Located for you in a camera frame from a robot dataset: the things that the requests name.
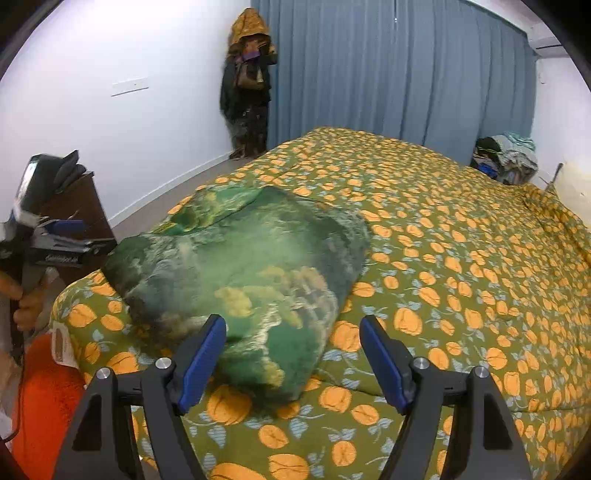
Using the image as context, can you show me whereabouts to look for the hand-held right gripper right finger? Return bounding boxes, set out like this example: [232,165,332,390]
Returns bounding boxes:
[359,315,534,480]

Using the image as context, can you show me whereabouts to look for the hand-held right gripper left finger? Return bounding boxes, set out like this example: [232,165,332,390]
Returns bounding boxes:
[52,314,228,480]

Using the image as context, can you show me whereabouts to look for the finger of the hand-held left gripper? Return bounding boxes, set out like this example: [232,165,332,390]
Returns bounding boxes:
[55,236,117,257]
[39,219,88,235]

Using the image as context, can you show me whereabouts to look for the green landscape print padded jacket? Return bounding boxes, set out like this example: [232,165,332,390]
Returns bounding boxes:
[102,185,373,408]

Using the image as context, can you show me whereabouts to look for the clothes hanging on coat rack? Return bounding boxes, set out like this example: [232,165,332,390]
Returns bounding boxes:
[219,8,279,160]

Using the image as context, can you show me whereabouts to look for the pile of clothes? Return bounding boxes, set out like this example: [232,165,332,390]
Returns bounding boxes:
[470,132,539,186]

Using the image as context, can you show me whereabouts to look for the person's left hand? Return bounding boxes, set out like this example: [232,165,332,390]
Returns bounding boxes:
[0,270,48,331]

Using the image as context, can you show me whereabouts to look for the dark wooden nightstand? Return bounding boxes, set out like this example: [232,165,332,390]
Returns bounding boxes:
[39,170,119,278]

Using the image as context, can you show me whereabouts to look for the dark items on nightstand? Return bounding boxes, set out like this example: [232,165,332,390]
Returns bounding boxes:
[50,150,88,195]

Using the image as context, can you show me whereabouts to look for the olive orange floral quilt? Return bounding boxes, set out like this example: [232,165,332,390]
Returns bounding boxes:
[48,127,591,480]

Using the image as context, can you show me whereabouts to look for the person's orange fuzzy clothing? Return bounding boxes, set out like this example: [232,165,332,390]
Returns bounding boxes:
[9,332,89,472]

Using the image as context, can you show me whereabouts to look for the beige headboard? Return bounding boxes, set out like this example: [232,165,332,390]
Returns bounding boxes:
[551,161,591,223]

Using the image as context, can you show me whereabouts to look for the blue curtain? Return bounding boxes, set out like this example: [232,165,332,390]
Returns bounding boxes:
[252,0,542,160]

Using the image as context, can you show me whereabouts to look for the white air conditioner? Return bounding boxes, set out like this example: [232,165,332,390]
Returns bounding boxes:
[526,22,568,59]

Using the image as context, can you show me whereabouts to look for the white wall plate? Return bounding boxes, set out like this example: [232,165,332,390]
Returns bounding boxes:
[111,76,150,97]

